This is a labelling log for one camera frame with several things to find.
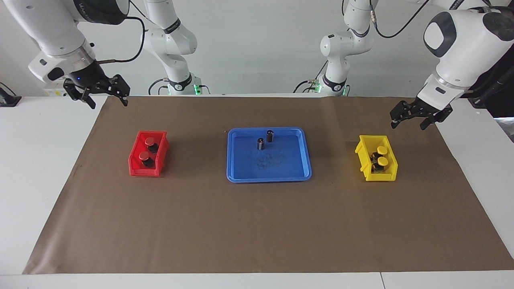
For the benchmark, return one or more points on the black pole with base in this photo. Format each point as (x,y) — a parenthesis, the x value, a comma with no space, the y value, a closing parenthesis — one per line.
(480,101)

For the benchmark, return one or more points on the yellow plastic bin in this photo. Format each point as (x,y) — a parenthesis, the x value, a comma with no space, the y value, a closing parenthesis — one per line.
(365,160)

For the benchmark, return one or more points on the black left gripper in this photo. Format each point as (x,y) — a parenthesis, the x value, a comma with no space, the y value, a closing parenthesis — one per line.
(429,110)

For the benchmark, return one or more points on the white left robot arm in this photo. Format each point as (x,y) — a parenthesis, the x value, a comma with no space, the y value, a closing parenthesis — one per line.
(461,44)

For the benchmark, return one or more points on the red push button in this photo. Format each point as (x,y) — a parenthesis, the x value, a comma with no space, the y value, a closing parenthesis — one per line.
(143,155)
(150,141)

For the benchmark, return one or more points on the black background panel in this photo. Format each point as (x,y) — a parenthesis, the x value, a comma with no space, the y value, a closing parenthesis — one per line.
(502,88)

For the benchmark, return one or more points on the black cylindrical capacitor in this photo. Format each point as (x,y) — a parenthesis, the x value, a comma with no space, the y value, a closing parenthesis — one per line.
(261,144)
(270,135)

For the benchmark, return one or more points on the brown paper table mat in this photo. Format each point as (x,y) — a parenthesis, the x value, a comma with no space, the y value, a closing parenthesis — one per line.
(257,224)

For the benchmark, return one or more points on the white wall socket box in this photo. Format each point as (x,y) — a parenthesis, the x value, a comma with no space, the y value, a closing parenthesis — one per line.
(54,92)

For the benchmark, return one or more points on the blue plastic tray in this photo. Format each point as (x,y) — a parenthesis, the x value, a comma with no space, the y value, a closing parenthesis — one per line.
(281,168)

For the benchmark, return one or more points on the yellow push button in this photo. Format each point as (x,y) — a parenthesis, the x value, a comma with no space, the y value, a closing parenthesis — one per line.
(382,150)
(382,161)

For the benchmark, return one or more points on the black device at table edge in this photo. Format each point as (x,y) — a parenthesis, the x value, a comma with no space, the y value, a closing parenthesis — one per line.
(8,100)

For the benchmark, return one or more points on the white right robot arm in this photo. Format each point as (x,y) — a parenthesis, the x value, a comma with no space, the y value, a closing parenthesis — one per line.
(56,32)

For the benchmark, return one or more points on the red plastic bin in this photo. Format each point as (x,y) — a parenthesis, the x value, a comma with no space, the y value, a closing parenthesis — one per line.
(136,166)

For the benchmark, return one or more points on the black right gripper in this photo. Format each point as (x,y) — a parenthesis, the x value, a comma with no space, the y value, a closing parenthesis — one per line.
(90,76)

